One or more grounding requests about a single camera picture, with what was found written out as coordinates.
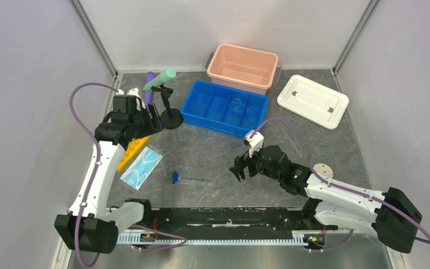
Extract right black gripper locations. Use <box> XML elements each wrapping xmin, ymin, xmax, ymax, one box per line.
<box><xmin>229</xmin><ymin>143</ymin><xmax>282</xmax><ymax>183</ymax></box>

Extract yellow test tube rack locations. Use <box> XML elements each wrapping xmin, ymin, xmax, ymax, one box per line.
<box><xmin>117</xmin><ymin>135</ymin><xmax>151</xmax><ymax>172</ymax></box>

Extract blue funnel with stem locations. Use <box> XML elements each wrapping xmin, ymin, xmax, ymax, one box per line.
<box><xmin>171</xmin><ymin>171</ymin><xmax>213</xmax><ymax>184</ymax></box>

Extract clear plastic pipette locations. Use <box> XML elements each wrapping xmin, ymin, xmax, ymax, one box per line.
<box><xmin>284</xmin><ymin>131</ymin><xmax>304</xmax><ymax>158</ymax></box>

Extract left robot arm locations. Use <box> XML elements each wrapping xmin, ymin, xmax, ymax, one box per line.
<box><xmin>54</xmin><ymin>94</ymin><xmax>163</xmax><ymax>255</ymax></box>

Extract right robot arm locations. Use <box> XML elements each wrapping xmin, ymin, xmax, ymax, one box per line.
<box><xmin>230</xmin><ymin>145</ymin><xmax>422</xmax><ymax>253</ymax></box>

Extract purple foam cylinder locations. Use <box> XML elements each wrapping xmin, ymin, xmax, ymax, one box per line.
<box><xmin>143</xmin><ymin>71</ymin><xmax>156</xmax><ymax>106</ymax></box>

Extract green foam cylinder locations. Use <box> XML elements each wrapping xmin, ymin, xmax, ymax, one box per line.
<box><xmin>143</xmin><ymin>68</ymin><xmax>176</xmax><ymax>91</ymax></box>

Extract blue divided plastic tray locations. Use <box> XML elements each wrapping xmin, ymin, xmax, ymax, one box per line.
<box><xmin>181</xmin><ymin>80</ymin><xmax>269</xmax><ymax>138</ymax></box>

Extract blue face mask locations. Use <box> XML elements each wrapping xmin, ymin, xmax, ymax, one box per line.
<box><xmin>120</xmin><ymin>147</ymin><xmax>163</xmax><ymax>190</ymax></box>

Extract white round disc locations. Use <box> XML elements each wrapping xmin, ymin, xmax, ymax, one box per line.
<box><xmin>312</xmin><ymin>163</ymin><xmax>334</xmax><ymax>181</ymax></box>

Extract pink plastic bin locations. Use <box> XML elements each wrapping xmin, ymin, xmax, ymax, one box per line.
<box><xmin>206</xmin><ymin>43</ymin><xmax>279</xmax><ymax>95</ymax></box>

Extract white plastic lid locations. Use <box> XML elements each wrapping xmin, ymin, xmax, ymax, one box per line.
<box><xmin>277</xmin><ymin>75</ymin><xmax>349</xmax><ymax>130</ymax></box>

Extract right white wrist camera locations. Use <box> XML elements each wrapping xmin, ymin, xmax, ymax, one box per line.
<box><xmin>244</xmin><ymin>130</ymin><xmax>264</xmax><ymax>157</ymax></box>

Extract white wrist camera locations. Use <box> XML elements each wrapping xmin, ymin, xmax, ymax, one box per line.
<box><xmin>244</xmin><ymin>130</ymin><xmax>264</xmax><ymax>157</ymax></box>
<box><xmin>127</xmin><ymin>87</ymin><xmax>146</xmax><ymax>111</ymax></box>

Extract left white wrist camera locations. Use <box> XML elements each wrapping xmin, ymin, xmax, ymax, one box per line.
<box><xmin>127</xmin><ymin>87</ymin><xmax>146</xmax><ymax>111</ymax></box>

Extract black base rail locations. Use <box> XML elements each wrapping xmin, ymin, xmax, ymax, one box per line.
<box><xmin>133</xmin><ymin>206</ymin><xmax>339</xmax><ymax>242</ymax></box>

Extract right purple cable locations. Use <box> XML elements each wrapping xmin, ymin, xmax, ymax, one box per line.
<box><xmin>254</xmin><ymin>118</ymin><xmax>430</xmax><ymax>254</ymax></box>

